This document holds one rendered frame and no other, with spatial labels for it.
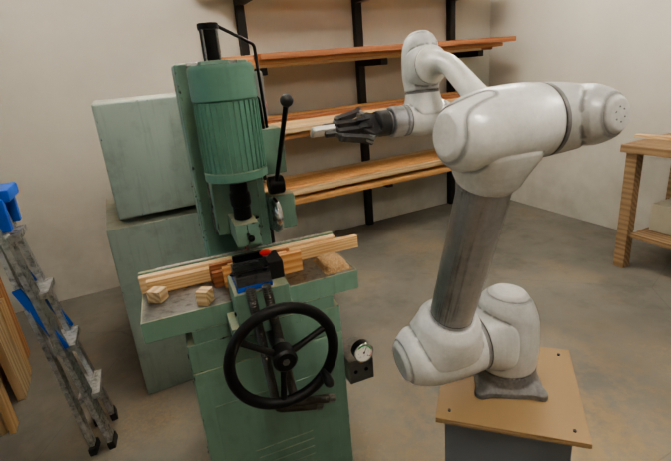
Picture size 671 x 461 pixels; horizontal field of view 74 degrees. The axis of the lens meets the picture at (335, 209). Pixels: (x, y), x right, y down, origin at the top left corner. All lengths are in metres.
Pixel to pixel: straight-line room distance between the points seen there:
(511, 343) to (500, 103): 0.66
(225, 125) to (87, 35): 2.43
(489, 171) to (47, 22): 3.16
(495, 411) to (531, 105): 0.80
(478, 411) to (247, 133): 0.93
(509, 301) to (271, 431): 0.80
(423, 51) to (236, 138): 0.56
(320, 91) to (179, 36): 1.17
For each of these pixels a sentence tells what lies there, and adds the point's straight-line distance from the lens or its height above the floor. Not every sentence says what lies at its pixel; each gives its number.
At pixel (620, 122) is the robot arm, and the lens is 0.88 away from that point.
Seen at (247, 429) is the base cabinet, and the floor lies 0.48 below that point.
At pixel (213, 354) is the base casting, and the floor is 0.76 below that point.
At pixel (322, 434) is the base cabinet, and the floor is 0.36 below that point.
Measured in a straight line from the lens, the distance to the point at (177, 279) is 1.37.
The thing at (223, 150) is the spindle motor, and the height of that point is 1.29.
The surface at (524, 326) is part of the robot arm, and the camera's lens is 1.22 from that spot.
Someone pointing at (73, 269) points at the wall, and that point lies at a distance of 3.79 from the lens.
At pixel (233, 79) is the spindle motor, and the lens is 1.20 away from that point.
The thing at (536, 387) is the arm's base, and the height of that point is 0.64.
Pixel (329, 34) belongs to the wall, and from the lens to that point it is 3.95.
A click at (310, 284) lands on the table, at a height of 0.89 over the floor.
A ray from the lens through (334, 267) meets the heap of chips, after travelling 1.32.
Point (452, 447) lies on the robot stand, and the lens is 1.38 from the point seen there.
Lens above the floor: 1.48
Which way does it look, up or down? 18 degrees down
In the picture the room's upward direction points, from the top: 5 degrees counter-clockwise
